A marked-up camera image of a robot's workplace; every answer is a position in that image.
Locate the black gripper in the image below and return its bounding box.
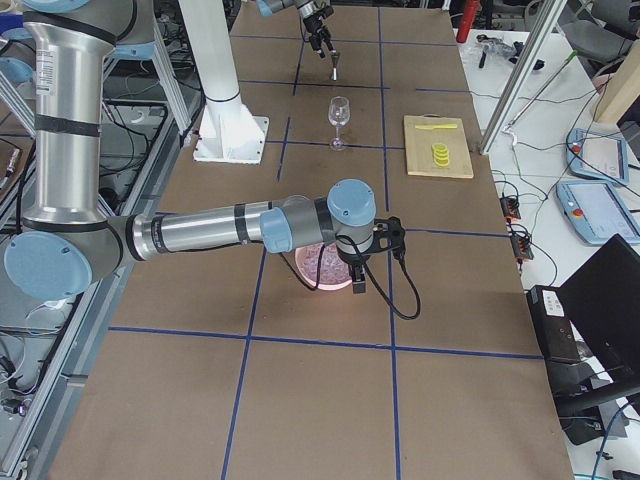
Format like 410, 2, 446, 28
300, 5, 336, 59
337, 235, 369, 294

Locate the steel jigger measuring cup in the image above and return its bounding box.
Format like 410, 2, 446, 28
330, 50, 340, 81

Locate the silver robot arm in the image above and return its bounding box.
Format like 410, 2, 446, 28
256, 0, 339, 58
4, 1, 377, 300

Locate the clear ice cubes pile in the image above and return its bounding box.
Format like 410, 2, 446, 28
299, 244, 350, 284

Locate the clear wine glass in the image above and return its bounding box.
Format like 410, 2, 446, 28
328, 96, 350, 151

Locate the pink bowl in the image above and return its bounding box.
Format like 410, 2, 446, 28
293, 243, 354, 293

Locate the yellow plastic knife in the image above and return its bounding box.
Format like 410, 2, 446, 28
414, 123, 458, 131

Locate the bamboo cutting board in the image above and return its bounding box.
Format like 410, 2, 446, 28
403, 115, 474, 179

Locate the red fire extinguisher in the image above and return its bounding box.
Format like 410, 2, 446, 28
456, 0, 480, 43

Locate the clear plastic bag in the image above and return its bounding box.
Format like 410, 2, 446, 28
459, 34, 524, 69

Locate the black monitor stand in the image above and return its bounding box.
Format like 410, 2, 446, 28
526, 235, 639, 445

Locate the teach pendant near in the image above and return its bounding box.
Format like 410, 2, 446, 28
556, 180, 639, 245

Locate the teach pendant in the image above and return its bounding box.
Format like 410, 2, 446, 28
556, 180, 639, 245
566, 128, 629, 185

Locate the teach pendant far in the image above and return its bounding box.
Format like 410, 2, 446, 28
566, 128, 629, 185

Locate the wooden plank upright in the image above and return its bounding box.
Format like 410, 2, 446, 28
593, 40, 640, 124

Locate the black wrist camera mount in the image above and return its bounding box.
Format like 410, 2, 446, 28
368, 216, 406, 262

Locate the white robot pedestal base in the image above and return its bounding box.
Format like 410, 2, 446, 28
179, 0, 269, 165

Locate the green handled reacher grabber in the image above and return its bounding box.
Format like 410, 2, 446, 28
501, 50, 578, 144

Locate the aluminium frame post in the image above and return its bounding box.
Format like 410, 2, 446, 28
479, 0, 567, 155

